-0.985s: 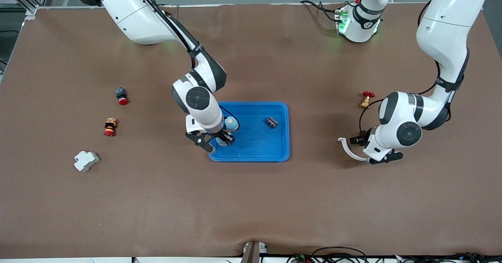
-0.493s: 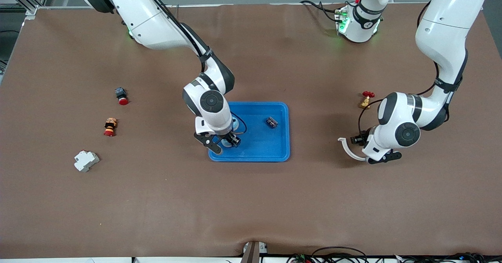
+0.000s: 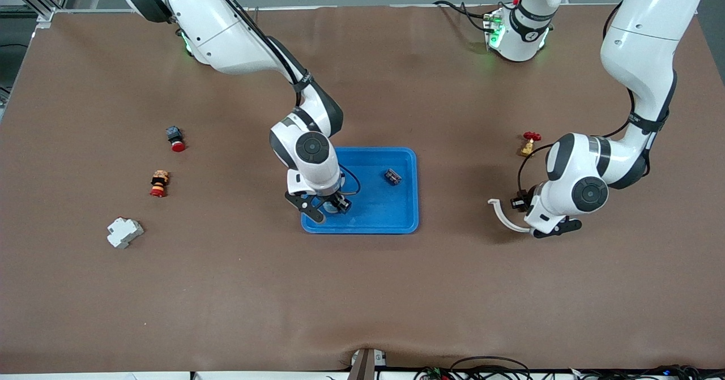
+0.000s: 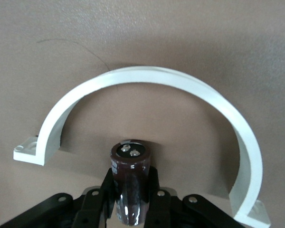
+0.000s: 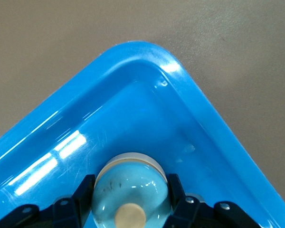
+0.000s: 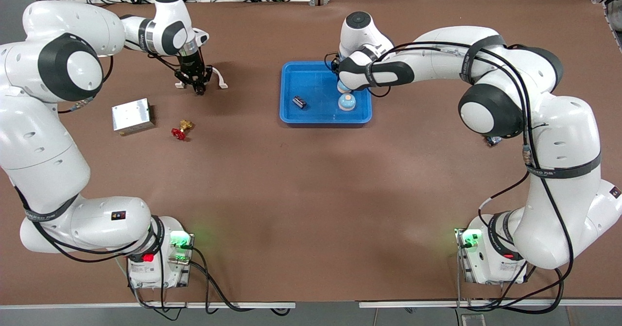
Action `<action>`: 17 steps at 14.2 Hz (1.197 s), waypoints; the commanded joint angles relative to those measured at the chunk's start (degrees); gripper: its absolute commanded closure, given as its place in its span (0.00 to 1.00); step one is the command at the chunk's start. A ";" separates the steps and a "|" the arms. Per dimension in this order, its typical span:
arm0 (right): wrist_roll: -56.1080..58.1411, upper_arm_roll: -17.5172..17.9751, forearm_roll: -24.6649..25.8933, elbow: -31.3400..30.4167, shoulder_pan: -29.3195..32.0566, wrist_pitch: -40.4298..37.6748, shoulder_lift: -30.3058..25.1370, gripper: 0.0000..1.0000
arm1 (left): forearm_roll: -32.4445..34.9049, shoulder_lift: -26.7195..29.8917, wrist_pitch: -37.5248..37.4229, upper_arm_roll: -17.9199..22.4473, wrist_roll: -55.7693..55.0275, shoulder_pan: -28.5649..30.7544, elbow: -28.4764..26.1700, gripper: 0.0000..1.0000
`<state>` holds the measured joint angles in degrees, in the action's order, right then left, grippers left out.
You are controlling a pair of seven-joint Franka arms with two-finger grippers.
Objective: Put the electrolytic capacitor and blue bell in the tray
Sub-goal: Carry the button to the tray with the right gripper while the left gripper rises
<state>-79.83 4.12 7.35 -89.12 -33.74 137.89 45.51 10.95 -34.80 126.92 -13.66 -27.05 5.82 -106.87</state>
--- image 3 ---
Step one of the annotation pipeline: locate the blue plastic tray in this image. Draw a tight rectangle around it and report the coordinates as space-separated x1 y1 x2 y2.
301 147 420 234

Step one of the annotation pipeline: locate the white curved plastic clip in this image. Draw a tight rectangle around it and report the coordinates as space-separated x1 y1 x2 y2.
488 198 534 234

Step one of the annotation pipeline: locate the brown table mat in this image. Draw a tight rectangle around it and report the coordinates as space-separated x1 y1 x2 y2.
0 3 725 374

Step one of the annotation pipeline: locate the red yellow stacked button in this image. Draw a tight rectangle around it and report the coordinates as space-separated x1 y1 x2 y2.
150 170 170 198

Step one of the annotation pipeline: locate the white circuit breaker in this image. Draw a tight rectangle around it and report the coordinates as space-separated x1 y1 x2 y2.
107 216 144 249

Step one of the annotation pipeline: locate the brass valve red handle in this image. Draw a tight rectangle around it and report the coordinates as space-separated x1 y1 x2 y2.
518 131 542 159

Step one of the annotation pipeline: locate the metal bracket at table edge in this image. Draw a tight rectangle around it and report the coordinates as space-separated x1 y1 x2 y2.
348 348 389 380

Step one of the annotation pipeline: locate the black cable bundle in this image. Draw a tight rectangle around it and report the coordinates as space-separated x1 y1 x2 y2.
413 356 534 380
566 364 725 380

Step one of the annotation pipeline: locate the black left base cable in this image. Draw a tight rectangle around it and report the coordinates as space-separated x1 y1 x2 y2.
433 0 494 33

